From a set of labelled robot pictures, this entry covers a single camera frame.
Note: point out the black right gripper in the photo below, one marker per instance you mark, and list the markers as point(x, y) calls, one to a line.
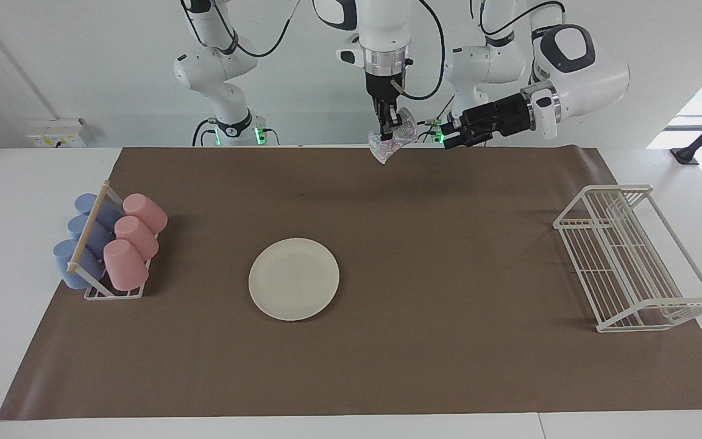
point(384, 85)

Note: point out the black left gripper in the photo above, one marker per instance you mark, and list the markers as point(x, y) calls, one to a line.
point(503, 116)

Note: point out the silver mesh sponge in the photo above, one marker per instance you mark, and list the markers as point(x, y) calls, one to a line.
point(397, 145)

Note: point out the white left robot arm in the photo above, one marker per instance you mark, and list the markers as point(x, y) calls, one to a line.
point(588, 73)

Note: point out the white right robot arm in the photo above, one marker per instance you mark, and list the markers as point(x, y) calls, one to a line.
point(381, 30)

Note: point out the cream round plate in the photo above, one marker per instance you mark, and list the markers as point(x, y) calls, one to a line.
point(294, 279)

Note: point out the brown table mat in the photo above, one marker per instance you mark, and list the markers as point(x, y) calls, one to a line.
point(448, 366)

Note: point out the pink plastic cup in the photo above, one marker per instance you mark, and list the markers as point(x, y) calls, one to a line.
point(145, 212)
point(138, 238)
point(125, 266)

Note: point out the blue plastic cup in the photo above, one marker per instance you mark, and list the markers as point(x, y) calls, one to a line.
point(80, 228)
point(70, 268)
point(86, 202)

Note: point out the white cup holder rack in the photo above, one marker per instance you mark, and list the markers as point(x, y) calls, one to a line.
point(88, 225)

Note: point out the white wall outlet box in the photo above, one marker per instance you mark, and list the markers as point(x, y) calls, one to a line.
point(55, 133)

